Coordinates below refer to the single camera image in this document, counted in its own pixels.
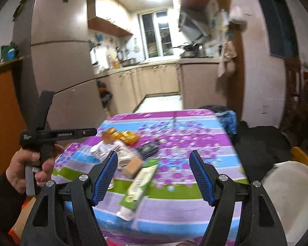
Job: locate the black wok on stove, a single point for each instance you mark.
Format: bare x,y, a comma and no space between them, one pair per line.
191,50

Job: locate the hanging beige cloth bag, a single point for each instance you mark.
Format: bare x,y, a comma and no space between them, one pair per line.
227,65

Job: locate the wooden wall shelf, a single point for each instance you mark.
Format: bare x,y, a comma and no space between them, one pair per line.
105,26

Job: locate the range hood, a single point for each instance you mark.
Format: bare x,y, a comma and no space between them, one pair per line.
194,20

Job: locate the white plastic trash bucket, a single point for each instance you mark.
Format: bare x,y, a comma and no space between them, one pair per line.
287,187

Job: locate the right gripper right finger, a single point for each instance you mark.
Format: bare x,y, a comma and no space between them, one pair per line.
259,222

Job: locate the kitchen window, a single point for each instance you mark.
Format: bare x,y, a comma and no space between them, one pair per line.
155,31

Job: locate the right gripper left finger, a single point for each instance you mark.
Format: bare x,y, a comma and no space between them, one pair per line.
63,213

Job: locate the dark left sleeve forearm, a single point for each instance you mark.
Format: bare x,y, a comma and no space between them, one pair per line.
11,202

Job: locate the orange wooden cabinet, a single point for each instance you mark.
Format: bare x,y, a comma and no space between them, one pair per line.
11,119

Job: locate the orange plastic wrapper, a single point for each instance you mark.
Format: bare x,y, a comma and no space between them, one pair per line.
127,137

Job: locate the beige refrigerator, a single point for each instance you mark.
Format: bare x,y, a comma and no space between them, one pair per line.
51,36

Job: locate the floral striped tablecloth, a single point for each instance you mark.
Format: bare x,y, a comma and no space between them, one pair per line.
172,209

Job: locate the person's left hand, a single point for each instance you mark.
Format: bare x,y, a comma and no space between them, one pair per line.
15,173

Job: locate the small black packet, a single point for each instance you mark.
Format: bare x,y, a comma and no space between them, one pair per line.
148,149

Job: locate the beige kitchen base cabinets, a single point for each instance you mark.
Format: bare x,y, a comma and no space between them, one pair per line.
196,80

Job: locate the black cloth pile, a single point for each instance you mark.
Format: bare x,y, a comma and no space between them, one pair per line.
259,148

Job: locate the blue black garbage bag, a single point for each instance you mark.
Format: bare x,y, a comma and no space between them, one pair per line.
226,117

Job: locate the green white toothpaste box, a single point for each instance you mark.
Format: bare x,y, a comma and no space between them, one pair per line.
136,191

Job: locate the small brown cardboard box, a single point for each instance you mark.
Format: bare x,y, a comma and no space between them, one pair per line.
132,168

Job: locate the white plastic bag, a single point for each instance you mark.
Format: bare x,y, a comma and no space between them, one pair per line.
101,150

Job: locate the dark wooden chair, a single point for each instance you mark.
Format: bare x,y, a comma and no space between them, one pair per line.
295,115

